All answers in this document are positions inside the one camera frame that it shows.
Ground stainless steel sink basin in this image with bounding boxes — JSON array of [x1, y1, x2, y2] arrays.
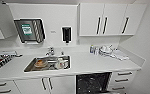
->
[[22, 54, 72, 74]]

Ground grey paper towel dispenser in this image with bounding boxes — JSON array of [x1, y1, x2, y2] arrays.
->
[[13, 17, 47, 45]]

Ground dish soap bottle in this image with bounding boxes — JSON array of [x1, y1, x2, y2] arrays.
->
[[89, 43, 96, 55]]

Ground stainless steel dishwasher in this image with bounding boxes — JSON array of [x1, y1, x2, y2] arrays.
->
[[74, 71, 113, 94]]

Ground white cup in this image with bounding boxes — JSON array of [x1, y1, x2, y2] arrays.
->
[[57, 57, 66, 68]]

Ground black soap dispenser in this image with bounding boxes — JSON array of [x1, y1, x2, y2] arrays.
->
[[61, 26, 73, 45]]

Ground wide white upper cabinet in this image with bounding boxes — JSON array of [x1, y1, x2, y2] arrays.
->
[[0, 2, 18, 41]]

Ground white sink base cabinet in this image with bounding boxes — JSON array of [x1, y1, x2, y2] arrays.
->
[[13, 75, 77, 94]]

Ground white upper cabinet steel handles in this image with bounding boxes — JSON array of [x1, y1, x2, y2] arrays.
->
[[77, 2, 148, 37]]

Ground plastic container orange food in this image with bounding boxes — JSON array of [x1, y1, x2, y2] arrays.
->
[[33, 58, 46, 68]]

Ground small clear jar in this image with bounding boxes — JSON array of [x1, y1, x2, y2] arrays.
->
[[94, 46, 100, 55]]

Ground chrome sink faucet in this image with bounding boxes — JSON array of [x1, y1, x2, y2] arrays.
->
[[45, 46, 56, 57]]

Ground white plate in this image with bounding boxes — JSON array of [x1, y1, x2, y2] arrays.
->
[[54, 61, 69, 70]]

